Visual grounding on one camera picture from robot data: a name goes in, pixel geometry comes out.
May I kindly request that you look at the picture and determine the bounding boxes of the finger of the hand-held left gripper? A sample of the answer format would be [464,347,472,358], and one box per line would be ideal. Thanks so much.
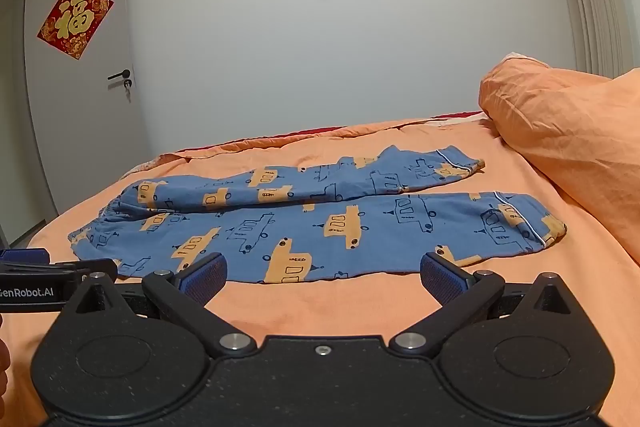
[52,258,119,284]

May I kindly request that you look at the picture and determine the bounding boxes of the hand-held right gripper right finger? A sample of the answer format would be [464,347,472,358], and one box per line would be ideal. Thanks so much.
[389,251,587,356]

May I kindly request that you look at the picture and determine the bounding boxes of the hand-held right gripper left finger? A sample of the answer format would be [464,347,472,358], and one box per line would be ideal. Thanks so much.
[60,251,257,358]

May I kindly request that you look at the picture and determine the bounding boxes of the blue car print pants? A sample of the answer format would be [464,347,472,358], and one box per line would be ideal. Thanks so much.
[67,145,569,285]

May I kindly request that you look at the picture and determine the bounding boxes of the person's left hand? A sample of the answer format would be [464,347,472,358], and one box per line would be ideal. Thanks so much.
[0,339,12,399]

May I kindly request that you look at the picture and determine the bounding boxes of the orange bed cover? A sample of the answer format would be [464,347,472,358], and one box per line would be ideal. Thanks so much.
[0,112,640,413]

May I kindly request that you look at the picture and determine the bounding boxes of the grey door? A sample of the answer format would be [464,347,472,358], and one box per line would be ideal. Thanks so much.
[22,0,152,219]

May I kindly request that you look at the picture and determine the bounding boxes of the red blanket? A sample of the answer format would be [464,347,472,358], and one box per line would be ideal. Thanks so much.
[175,109,487,154]

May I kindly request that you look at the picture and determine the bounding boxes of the orange pillow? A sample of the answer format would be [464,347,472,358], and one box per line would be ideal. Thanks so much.
[478,53,640,267]

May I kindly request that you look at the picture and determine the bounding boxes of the red and gold door poster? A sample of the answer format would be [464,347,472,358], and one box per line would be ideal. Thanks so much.
[36,0,115,60]

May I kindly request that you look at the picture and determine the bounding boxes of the grey door frame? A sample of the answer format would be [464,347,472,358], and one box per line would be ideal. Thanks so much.
[0,0,57,250]

